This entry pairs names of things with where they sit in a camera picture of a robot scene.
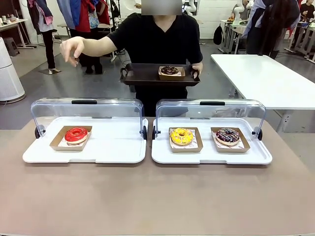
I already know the person's right hand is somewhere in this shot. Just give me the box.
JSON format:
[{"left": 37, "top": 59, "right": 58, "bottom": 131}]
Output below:
[{"left": 60, "top": 36, "right": 86, "bottom": 67}]

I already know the person's left hand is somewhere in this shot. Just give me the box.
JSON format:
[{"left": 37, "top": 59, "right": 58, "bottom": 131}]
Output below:
[{"left": 191, "top": 61, "right": 204, "bottom": 76}]

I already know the brown cardboard donut tray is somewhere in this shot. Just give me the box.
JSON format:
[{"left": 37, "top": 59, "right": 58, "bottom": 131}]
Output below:
[
  {"left": 49, "top": 125, "right": 93, "bottom": 151},
  {"left": 157, "top": 65, "right": 186, "bottom": 81},
  {"left": 210, "top": 127, "right": 251, "bottom": 153},
  {"left": 168, "top": 127, "right": 204, "bottom": 153}
]

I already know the dark brown serving tray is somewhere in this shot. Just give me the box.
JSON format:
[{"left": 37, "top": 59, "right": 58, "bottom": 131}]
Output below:
[{"left": 120, "top": 63, "right": 201, "bottom": 87}]

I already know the person's right forearm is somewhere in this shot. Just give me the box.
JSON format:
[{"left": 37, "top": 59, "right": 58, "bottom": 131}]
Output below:
[{"left": 82, "top": 35, "right": 118, "bottom": 58}]

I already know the person's black shirt torso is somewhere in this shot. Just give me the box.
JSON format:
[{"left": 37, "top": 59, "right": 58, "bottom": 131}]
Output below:
[{"left": 107, "top": 12, "right": 204, "bottom": 118}]

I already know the chocolate donut with coloured sprinkles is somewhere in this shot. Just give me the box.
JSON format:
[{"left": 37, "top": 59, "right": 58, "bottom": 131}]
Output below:
[{"left": 216, "top": 127, "right": 240, "bottom": 146}]

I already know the yellow sprinkled donut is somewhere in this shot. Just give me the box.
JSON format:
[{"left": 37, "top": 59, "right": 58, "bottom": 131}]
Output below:
[{"left": 170, "top": 127, "right": 194, "bottom": 146}]

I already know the red glazed donut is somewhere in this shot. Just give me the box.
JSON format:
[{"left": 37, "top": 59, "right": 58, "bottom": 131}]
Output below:
[{"left": 64, "top": 127, "right": 89, "bottom": 145}]

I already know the bystander in black trousers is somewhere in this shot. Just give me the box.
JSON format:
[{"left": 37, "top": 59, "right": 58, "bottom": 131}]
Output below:
[{"left": 26, "top": 0, "right": 62, "bottom": 74}]

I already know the bystander in red top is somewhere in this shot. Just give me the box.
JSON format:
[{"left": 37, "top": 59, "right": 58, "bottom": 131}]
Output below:
[{"left": 73, "top": 0, "right": 111, "bottom": 74}]

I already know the blue hanging garment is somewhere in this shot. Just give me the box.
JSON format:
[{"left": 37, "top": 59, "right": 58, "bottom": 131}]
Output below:
[{"left": 57, "top": 0, "right": 82, "bottom": 30}]

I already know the black backpack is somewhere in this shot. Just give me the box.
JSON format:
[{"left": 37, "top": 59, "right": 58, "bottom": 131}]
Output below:
[{"left": 213, "top": 24, "right": 223, "bottom": 46}]

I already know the white desk with grey legs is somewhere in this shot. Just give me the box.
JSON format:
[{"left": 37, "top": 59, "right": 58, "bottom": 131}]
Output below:
[{"left": 218, "top": 19, "right": 249, "bottom": 55}]

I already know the white table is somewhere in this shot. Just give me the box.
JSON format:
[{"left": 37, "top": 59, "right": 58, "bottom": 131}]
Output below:
[{"left": 210, "top": 54, "right": 315, "bottom": 133}]

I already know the wooden-top background desk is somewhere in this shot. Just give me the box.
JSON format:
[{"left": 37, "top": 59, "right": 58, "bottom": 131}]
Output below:
[{"left": 0, "top": 18, "right": 37, "bottom": 49}]

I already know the white cylindrical air purifier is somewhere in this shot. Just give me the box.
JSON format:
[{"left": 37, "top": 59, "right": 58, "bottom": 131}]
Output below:
[{"left": 0, "top": 36, "right": 26, "bottom": 101}]

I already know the white display tray base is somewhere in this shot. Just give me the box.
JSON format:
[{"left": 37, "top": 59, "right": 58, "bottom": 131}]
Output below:
[
  {"left": 151, "top": 117, "right": 273, "bottom": 165},
  {"left": 22, "top": 116, "right": 148, "bottom": 165}
]

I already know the clear lid with black handle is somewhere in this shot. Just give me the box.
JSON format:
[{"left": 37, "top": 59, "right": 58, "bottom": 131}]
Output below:
[
  {"left": 156, "top": 99, "right": 267, "bottom": 138},
  {"left": 31, "top": 97, "right": 145, "bottom": 138}
]

